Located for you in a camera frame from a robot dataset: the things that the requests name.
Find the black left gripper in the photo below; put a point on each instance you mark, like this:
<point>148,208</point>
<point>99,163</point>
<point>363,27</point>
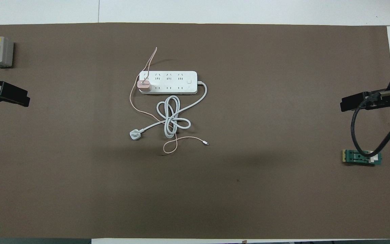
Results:
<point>8,93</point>

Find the pink wall charger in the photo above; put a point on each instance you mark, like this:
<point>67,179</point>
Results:
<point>145,87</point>

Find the white power strip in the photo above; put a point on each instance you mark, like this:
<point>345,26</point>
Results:
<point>174,83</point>

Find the brown table mat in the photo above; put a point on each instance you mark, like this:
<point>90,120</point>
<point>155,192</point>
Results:
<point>215,186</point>

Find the green knife switch block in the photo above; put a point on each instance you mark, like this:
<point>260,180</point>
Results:
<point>354,156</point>

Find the grey on-off switch box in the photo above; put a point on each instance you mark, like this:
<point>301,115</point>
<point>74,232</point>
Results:
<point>3,51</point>

